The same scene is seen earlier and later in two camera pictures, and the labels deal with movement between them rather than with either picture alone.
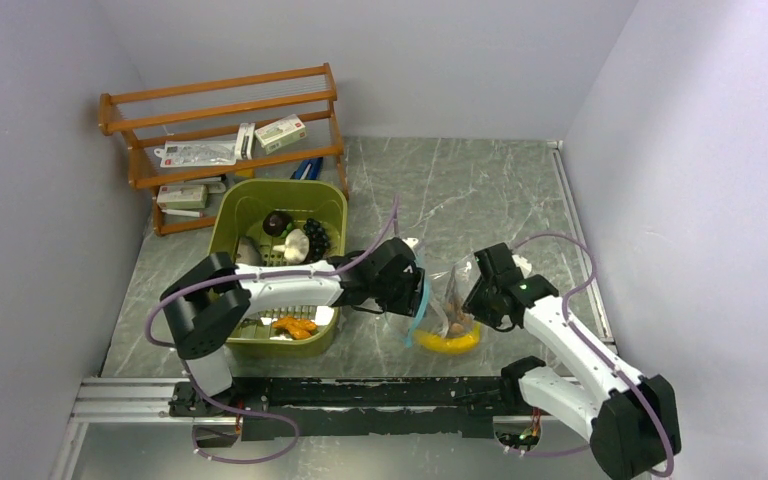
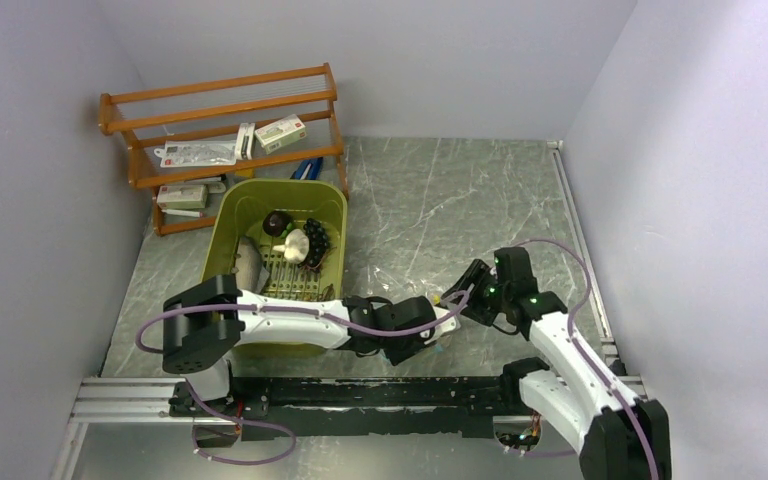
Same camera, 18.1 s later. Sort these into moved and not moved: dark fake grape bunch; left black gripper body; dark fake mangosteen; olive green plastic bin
Moved: left black gripper body
Not moved: dark fake mangosteen; dark fake grape bunch; olive green plastic bin
